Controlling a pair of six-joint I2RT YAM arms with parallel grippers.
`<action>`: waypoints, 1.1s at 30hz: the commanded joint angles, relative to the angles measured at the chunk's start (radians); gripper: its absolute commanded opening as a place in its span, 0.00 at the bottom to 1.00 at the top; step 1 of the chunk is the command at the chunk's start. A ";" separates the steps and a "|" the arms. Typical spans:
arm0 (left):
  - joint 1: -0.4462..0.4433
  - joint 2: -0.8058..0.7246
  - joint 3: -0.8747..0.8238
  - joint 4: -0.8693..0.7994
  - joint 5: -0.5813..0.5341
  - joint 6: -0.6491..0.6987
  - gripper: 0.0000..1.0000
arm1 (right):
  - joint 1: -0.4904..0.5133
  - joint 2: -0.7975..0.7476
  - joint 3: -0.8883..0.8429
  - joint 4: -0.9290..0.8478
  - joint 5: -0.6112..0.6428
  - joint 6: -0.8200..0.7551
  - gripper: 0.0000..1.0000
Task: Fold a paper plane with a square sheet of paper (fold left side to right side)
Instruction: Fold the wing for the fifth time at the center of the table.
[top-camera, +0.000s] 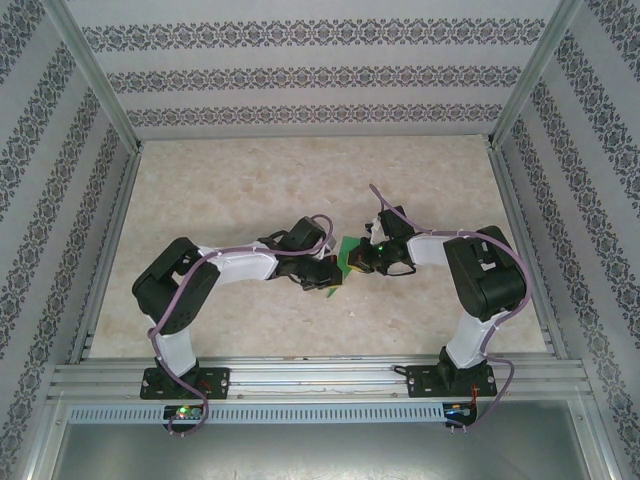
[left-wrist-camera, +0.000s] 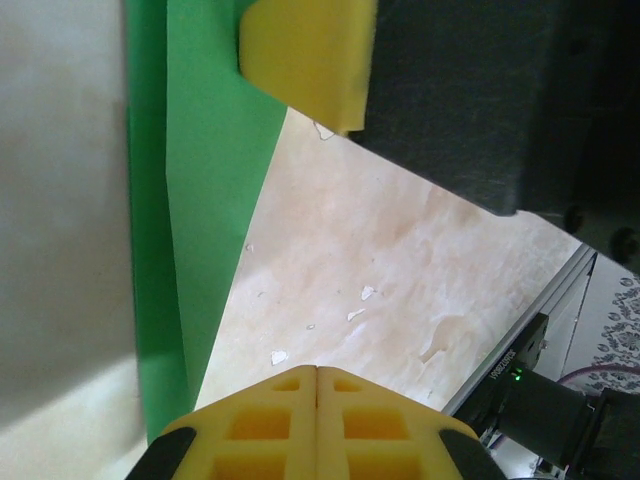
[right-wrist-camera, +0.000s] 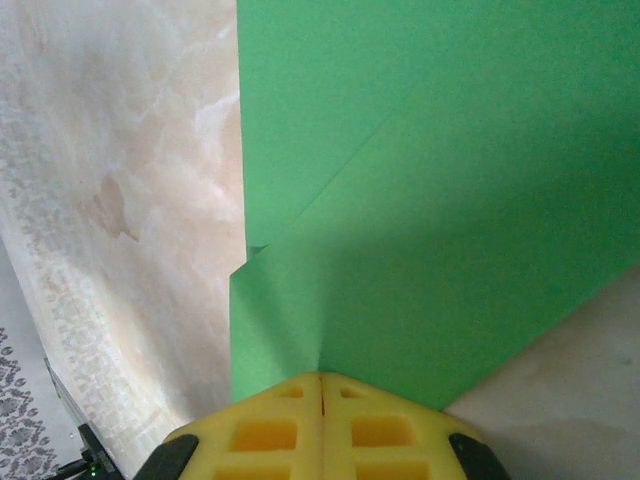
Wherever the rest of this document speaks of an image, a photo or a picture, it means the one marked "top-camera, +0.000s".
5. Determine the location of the green square paper sheet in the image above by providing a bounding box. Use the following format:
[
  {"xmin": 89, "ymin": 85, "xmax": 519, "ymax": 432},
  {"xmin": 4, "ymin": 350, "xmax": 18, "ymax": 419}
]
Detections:
[{"xmin": 324, "ymin": 233, "xmax": 365, "ymax": 300}]

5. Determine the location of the grey metal sheet panel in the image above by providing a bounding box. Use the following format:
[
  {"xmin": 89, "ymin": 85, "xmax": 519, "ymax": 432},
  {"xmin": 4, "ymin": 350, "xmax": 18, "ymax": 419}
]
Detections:
[{"xmin": 29, "ymin": 399, "xmax": 616, "ymax": 480}]

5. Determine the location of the left controller board with lights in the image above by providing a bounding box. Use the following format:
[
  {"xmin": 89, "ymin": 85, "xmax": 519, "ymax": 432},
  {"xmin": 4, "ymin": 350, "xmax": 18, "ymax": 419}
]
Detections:
[{"xmin": 164, "ymin": 404, "xmax": 204, "ymax": 421}]

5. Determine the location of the aluminium mounting rail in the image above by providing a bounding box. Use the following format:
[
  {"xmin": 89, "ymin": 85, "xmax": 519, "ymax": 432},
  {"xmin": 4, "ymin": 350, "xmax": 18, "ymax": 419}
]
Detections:
[{"xmin": 47, "ymin": 355, "xmax": 591, "ymax": 401}]

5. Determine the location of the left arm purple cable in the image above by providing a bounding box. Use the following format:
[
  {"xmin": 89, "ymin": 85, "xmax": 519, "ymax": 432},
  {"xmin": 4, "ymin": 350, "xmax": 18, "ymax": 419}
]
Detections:
[{"xmin": 148, "ymin": 213, "xmax": 337, "ymax": 439}]

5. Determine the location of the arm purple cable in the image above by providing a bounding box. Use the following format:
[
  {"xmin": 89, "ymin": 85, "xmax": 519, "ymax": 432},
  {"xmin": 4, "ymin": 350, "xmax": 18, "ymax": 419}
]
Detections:
[
  {"xmin": 368, "ymin": 183, "xmax": 532, "ymax": 436},
  {"xmin": 148, "ymin": 213, "xmax": 337, "ymax": 439}
]

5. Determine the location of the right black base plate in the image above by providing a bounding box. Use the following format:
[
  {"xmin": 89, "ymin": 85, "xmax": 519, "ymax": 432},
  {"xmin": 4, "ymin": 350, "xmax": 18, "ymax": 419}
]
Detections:
[{"xmin": 407, "ymin": 364, "xmax": 497, "ymax": 399}]

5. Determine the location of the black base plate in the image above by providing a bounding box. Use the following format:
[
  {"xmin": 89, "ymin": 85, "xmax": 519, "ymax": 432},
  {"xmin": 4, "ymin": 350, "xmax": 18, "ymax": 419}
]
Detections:
[
  {"xmin": 141, "ymin": 367, "xmax": 232, "ymax": 401},
  {"xmin": 407, "ymin": 364, "xmax": 497, "ymax": 399}
]

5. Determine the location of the slotted grey cable duct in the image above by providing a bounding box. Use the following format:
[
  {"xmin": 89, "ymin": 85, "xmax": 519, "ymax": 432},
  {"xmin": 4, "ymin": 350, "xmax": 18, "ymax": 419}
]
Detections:
[{"xmin": 67, "ymin": 403, "xmax": 446, "ymax": 425}]

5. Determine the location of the right aluminium side rail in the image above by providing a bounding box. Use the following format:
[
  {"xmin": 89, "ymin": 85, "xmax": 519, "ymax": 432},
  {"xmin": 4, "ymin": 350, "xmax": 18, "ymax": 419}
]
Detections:
[{"xmin": 487, "ymin": 144, "xmax": 571, "ymax": 361}]

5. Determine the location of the aluminium side rail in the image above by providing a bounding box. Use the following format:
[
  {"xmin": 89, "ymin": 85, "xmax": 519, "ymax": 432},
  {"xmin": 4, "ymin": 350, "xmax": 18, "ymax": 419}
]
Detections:
[
  {"xmin": 487, "ymin": 144, "xmax": 571, "ymax": 361},
  {"xmin": 67, "ymin": 147, "xmax": 146, "ymax": 364}
]

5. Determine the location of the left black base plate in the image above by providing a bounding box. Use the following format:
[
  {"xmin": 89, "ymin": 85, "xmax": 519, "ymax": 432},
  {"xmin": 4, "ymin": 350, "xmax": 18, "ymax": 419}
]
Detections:
[{"xmin": 141, "ymin": 367, "xmax": 232, "ymax": 401}]

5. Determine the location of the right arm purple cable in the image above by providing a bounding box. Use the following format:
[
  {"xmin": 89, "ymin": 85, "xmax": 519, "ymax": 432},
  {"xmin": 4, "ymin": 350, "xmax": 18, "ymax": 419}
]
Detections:
[{"xmin": 368, "ymin": 183, "xmax": 532, "ymax": 436}]

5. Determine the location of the left aluminium side rail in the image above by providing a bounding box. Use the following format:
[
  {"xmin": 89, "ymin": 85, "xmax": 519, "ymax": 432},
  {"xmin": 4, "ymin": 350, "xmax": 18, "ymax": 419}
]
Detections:
[{"xmin": 67, "ymin": 147, "xmax": 146, "ymax": 364}]

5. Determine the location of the right aluminium frame post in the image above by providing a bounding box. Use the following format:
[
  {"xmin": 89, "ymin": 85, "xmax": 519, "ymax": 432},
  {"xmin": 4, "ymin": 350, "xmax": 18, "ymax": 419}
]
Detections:
[{"xmin": 483, "ymin": 0, "xmax": 585, "ymax": 151}]

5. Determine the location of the aluminium frame post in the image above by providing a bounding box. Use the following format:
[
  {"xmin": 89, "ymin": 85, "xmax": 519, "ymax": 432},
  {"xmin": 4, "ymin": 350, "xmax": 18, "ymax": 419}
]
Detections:
[
  {"xmin": 38, "ymin": 0, "xmax": 146, "ymax": 154},
  {"xmin": 483, "ymin": 0, "xmax": 585, "ymax": 151}
]

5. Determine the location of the left aluminium frame post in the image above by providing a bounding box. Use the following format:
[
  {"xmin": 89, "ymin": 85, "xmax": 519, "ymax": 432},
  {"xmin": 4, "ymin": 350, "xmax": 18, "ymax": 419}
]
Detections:
[{"xmin": 38, "ymin": 0, "xmax": 146, "ymax": 154}]

